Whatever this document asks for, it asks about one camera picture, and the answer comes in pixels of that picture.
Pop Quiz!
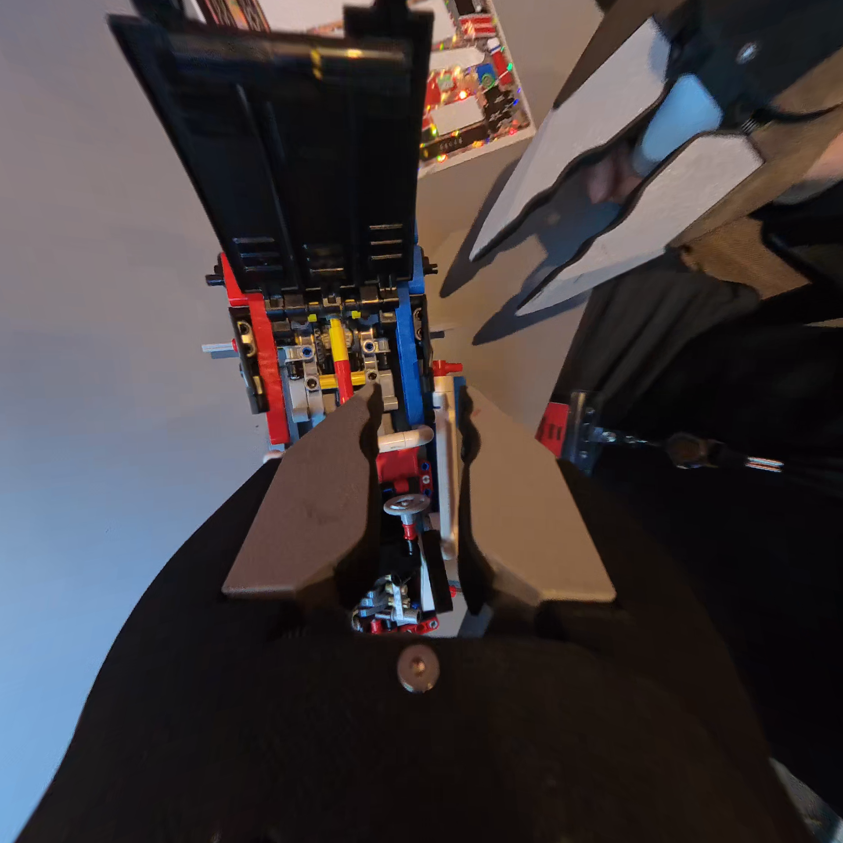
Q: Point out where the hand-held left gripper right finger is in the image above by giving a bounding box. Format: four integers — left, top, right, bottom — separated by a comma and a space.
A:
458, 386, 618, 613

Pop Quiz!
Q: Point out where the holographic sticker sheet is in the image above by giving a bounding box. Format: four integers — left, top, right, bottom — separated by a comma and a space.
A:
184, 0, 536, 177

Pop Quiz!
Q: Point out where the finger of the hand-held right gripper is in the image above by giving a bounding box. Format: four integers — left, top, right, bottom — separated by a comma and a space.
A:
469, 18, 674, 264
515, 130, 766, 317

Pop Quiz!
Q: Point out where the person's right hand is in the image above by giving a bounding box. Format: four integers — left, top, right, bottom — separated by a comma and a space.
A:
631, 72, 724, 177

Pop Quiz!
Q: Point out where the grey desk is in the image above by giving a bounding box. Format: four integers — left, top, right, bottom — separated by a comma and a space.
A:
0, 0, 597, 843

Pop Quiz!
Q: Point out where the white blue brick panel assembly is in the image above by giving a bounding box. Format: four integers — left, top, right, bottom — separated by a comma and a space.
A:
431, 359, 466, 562

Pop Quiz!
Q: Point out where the toy brick vehicle model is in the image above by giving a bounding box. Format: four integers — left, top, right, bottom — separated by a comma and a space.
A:
107, 0, 465, 636

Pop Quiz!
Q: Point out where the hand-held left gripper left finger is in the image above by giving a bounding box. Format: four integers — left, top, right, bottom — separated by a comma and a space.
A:
223, 382, 385, 600

